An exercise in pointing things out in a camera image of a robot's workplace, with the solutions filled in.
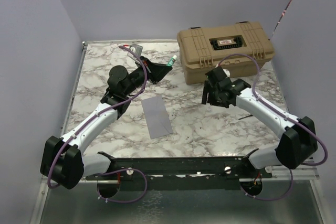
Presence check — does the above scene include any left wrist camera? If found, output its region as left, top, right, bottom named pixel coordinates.
left=129, top=44, right=143, bottom=57

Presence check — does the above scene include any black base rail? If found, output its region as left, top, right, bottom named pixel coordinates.
left=86, top=156, right=272, bottom=191

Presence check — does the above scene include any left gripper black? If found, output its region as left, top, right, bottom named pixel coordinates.
left=123, top=56, right=172, bottom=97

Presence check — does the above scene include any tan plastic tool case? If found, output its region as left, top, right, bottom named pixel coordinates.
left=177, top=22, right=275, bottom=84

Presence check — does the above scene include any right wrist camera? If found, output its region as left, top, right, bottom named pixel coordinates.
left=223, top=69, right=230, bottom=77

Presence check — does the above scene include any aluminium frame rail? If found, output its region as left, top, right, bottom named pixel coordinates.
left=28, top=40, right=320, bottom=224

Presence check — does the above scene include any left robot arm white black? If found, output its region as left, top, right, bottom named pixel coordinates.
left=40, top=56, right=177, bottom=189

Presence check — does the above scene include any small green white tube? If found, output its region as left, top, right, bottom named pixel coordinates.
left=166, top=55, right=177, bottom=67

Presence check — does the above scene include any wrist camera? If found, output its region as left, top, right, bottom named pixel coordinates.
left=223, top=69, right=230, bottom=77
left=129, top=44, right=143, bottom=57

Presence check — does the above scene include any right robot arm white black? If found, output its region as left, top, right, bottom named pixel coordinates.
left=202, top=67, right=318, bottom=177

